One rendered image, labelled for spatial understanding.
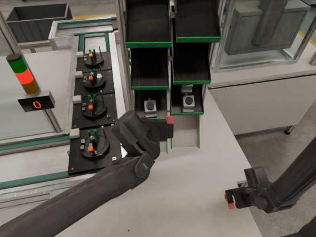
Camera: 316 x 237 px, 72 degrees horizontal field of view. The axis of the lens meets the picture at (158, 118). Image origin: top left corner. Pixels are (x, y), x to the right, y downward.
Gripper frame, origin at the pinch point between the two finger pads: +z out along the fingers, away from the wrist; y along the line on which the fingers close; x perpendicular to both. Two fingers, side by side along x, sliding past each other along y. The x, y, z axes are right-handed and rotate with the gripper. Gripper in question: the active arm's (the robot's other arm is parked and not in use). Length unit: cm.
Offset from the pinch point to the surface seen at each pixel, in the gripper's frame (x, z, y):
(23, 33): -21, 190, 138
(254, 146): 87, 127, -103
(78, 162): 29.4, 19.2, 33.4
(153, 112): 3.1, 13.2, -1.1
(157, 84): -8.8, 9.9, -2.9
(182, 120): 13.5, 28.5, -14.6
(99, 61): -5, 90, 36
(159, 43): -23.0, 0.6, -3.4
